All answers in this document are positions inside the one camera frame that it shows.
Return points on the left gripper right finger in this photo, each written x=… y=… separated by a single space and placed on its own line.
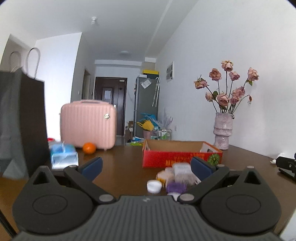
x=211 y=177

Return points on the orange tangerine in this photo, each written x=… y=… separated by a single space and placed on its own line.
x=89 y=148

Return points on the yellow labelled small box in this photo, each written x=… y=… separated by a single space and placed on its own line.
x=166 y=176

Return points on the yellow blue bags pile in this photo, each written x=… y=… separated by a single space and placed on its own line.
x=149 y=122

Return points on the pink textured vase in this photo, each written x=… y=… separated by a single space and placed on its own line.
x=222 y=130

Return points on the clear cotton swab jar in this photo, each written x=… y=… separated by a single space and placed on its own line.
x=184 y=175

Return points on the dried pink flowers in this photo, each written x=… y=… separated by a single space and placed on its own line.
x=229 y=99

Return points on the white ridged lid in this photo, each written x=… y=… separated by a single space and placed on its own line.
x=154 y=186

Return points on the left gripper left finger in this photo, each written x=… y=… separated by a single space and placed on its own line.
x=81 y=178

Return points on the yellow box on fridge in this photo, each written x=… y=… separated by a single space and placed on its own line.
x=153 y=72

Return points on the dark brown entrance door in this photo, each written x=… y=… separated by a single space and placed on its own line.
x=113 y=90

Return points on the black paper bag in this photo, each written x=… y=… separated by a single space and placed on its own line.
x=24 y=144

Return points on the blue tissue pack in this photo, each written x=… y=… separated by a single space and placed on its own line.
x=62 y=155

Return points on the grey refrigerator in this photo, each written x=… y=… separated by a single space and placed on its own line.
x=145 y=101

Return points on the white ridged cap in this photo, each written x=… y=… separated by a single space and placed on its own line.
x=175 y=195

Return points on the round ceiling lamp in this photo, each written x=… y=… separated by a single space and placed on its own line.
x=124 y=53

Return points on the wire storage cart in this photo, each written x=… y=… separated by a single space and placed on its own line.
x=161 y=134

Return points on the purple ridged lid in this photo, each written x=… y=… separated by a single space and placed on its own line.
x=174 y=187

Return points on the pink hard-shell suitcase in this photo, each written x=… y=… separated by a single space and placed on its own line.
x=88 y=121

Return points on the red cardboard box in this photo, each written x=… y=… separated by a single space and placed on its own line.
x=163 y=153

